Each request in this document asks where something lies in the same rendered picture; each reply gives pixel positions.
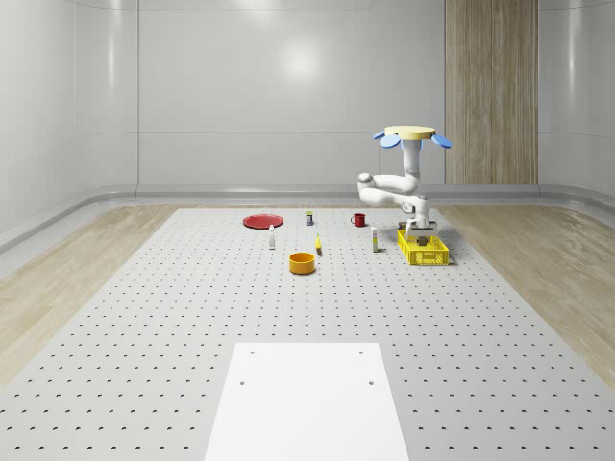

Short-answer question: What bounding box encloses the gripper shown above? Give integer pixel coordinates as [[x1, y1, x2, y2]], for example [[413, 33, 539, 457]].
[[403, 221, 439, 247]]

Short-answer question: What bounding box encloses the yellow bowl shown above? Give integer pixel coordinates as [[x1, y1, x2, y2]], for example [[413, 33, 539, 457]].
[[288, 252, 317, 277]]

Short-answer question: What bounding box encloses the yellow basket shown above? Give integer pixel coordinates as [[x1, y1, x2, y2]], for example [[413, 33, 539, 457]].
[[396, 229, 451, 267]]

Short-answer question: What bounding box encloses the red plate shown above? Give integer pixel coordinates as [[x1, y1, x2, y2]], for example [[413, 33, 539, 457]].
[[242, 213, 285, 231]]

